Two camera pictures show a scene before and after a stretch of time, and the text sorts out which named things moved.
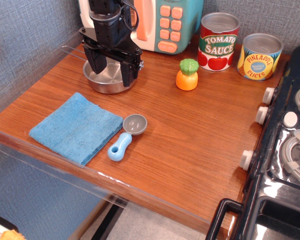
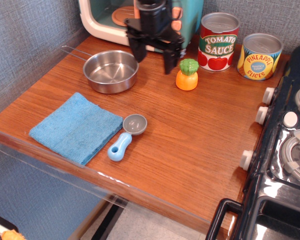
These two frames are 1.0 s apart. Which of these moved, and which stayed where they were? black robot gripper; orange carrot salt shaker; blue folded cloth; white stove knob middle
Moved: black robot gripper
Stayed: white stove knob middle; blue folded cloth; orange carrot salt shaker
